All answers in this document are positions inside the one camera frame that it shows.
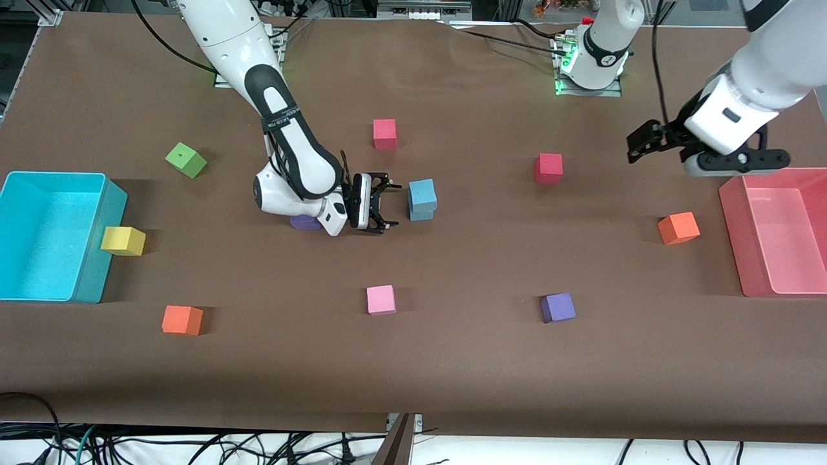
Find deep pink foam block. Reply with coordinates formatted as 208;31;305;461
373;118;398;151

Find light pink foam block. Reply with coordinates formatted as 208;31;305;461
366;285;397;316

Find orange foam block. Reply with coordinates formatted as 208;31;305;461
657;211;701;246
161;305;204;336

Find red foam block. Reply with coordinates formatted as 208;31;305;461
534;153;563;185

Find brown table cover sheet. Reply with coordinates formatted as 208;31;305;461
0;12;827;445

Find pink plastic bin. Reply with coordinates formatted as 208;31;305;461
718;168;827;298

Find green foam block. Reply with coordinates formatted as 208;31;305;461
165;142;209;180

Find white power strip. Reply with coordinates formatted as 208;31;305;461
378;0;472;20

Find yellow foam block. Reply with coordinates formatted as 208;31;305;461
100;226;147;257

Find cyan plastic bin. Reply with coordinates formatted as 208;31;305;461
0;171;128;304

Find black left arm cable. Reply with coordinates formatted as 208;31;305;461
649;0;669;125

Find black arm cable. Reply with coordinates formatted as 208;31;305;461
649;0;669;125
129;0;220;75

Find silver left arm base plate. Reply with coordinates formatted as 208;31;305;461
554;32;624;98

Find thin black table cable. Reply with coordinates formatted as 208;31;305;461
446;18;569;54

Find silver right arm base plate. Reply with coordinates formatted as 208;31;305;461
213;26;287;89

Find grey metal clamp bracket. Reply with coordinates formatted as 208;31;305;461
372;413;424;465

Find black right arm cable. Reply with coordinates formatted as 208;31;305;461
129;0;220;75

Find teal cable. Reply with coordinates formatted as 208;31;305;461
65;423;98;465

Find thick black floor cable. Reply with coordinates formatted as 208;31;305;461
0;391;62;453

